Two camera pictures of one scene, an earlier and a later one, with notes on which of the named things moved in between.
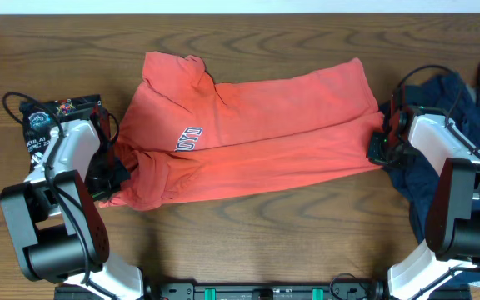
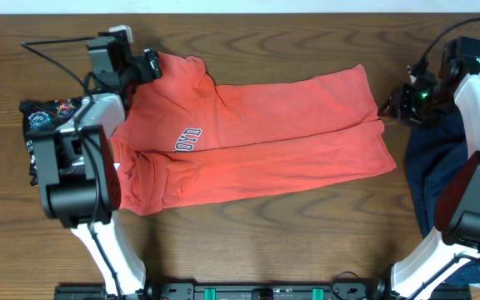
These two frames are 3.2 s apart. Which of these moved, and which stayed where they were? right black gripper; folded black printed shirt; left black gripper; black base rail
Moved: right black gripper; left black gripper
Stayed: black base rail; folded black printed shirt
